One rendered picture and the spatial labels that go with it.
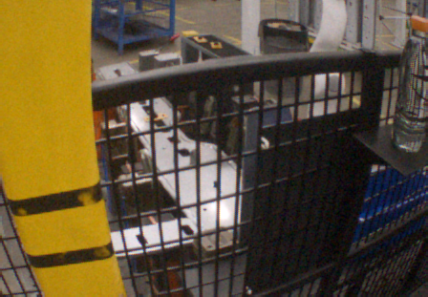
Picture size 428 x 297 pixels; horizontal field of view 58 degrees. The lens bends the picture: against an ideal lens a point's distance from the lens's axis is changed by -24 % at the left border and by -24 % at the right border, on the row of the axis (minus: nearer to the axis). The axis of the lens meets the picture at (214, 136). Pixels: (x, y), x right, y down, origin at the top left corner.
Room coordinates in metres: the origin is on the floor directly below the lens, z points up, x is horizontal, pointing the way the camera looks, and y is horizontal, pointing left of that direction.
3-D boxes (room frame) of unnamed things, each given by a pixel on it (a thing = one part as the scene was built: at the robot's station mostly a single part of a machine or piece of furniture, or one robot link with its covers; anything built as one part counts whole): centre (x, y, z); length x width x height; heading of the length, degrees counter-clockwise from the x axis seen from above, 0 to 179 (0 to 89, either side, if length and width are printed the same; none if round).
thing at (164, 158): (1.54, 0.22, 1.00); 1.38 x 0.22 x 0.02; 26
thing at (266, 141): (0.56, -0.16, 1.30); 0.23 x 0.02 x 0.31; 116
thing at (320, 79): (1.58, -0.41, 1.10); 0.19 x 0.12 x 0.24; 4
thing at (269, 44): (4.33, -0.66, 0.36); 0.54 x 0.50 x 0.73; 121
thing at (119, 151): (1.39, 0.33, 0.87); 0.12 x 0.09 x 0.35; 116
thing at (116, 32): (6.27, 1.18, 0.47); 1.20 x 0.80 x 0.95; 32
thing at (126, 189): (1.07, 0.21, 0.87); 0.12 x 0.09 x 0.35; 116
